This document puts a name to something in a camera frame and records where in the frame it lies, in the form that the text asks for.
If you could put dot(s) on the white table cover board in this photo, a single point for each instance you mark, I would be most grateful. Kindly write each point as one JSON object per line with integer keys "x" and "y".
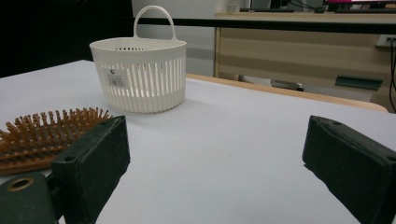
{"x": 218, "y": 149}

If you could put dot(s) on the white power strip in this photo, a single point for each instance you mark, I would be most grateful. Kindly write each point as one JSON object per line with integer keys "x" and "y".
{"x": 386, "y": 40}

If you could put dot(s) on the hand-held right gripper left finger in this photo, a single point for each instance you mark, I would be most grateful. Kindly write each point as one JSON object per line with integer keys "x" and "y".
{"x": 93, "y": 165}

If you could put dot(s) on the wooden hairbrush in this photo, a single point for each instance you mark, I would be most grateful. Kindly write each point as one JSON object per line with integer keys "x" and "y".
{"x": 34, "y": 140}

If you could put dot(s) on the dark chair base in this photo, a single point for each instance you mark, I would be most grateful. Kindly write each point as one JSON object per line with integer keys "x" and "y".
{"x": 288, "y": 85}

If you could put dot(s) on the black horizontal frame bar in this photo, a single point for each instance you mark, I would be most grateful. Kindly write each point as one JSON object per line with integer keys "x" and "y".
{"x": 280, "y": 25}

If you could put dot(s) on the black keyboard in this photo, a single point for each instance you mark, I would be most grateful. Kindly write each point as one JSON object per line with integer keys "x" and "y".
{"x": 267, "y": 10}

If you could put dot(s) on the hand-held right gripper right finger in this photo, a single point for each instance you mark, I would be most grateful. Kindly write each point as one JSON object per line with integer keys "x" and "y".
{"x": 355, "y": 168}

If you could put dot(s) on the light wooden table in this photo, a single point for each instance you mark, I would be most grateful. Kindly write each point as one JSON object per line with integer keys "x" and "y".
{"x": 280, "y": 90}

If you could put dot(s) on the dark curtain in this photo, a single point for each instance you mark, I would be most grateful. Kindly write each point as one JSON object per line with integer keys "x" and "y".
{"x": 46, "y": 31}

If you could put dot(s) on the beige wooden office desk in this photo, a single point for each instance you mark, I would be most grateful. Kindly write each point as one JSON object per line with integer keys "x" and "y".
{"x": 295, "y": 56}

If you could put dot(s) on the clear plastic container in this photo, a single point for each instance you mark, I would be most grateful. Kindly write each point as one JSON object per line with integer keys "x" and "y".
{"x": 143, "y": 77}

